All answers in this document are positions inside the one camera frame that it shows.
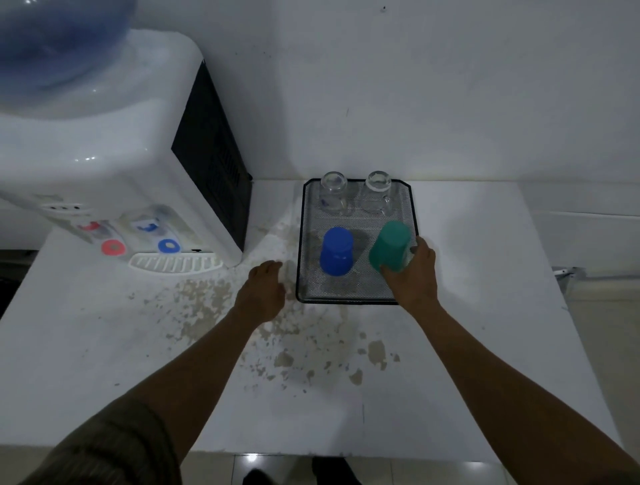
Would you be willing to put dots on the black mesh tray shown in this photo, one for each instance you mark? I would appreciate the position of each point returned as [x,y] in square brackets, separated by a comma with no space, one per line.
[360,287]

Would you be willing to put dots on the person's left forearm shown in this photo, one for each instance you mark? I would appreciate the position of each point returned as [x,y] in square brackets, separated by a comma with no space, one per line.
[200,370]

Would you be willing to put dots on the white water dispenser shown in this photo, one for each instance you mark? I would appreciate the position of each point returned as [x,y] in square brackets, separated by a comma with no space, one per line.
[125,150]

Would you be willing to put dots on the person's left hand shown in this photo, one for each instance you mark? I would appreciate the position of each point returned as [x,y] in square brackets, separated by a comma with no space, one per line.
[262,292]

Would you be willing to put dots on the person's right shoe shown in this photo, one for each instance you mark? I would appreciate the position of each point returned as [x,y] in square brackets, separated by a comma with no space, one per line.
[335,472]

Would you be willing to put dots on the clear drinking glass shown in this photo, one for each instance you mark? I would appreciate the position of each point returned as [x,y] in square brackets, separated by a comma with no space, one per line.
[376,192]
[334,192]

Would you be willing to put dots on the person's right forearm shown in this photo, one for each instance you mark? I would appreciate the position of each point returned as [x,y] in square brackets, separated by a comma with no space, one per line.
[500,389]

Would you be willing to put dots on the green plastic cup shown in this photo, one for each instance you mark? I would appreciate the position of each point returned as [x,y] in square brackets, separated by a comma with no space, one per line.
[392,246]

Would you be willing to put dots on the large blue water bottle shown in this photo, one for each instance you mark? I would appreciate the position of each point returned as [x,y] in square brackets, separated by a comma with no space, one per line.
[55,40]

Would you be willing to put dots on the blue plastic cup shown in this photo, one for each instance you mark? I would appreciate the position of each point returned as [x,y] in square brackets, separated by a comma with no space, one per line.
[336,251]

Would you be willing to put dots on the person's left shoe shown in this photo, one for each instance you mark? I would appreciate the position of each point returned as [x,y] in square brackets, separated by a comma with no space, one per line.
[257,478]

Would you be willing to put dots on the person's shoe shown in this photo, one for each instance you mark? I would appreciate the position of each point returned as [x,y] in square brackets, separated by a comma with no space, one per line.
[335,472]
[257,478]

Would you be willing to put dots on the person's right hand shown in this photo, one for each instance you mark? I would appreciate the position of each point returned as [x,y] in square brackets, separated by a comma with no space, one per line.
[417,282]

